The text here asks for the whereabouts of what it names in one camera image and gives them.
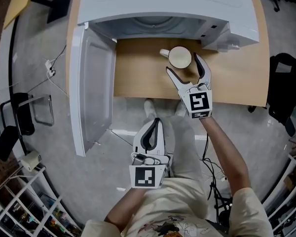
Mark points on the white storage shelf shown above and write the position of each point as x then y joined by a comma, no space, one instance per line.
288,196

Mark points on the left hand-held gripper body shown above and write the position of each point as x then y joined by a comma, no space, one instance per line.
144,175

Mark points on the black metal-frame chair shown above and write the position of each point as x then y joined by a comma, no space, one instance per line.
19,122

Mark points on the white power strip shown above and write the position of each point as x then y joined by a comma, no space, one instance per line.
50,68

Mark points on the black office chair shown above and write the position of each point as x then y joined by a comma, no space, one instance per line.
283,88

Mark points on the tan cardboard sheet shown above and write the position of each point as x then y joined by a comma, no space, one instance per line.
18,4

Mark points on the person's right forearm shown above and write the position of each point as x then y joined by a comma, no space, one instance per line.
227,154

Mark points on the white cup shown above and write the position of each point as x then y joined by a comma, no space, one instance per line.
179,57

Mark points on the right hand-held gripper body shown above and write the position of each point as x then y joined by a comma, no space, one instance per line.
199,102

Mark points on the person's left forearm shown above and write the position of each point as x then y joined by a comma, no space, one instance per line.
128,209

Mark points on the cream printed t-shirt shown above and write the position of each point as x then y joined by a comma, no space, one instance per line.
177,206

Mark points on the black stand base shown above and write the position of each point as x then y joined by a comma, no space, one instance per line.
58,7

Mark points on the beige small box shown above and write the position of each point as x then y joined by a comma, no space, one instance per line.
30,160

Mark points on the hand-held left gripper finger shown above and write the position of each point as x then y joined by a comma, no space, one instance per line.
161,142
138,139

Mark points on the grey trousers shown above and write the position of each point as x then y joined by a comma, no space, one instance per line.
185,152

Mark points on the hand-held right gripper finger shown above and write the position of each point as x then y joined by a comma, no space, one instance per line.
180,83
205,73

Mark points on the white shoe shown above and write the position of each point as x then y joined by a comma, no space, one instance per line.
181,110
150,107

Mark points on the white microwave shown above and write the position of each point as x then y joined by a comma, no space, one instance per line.
162,6

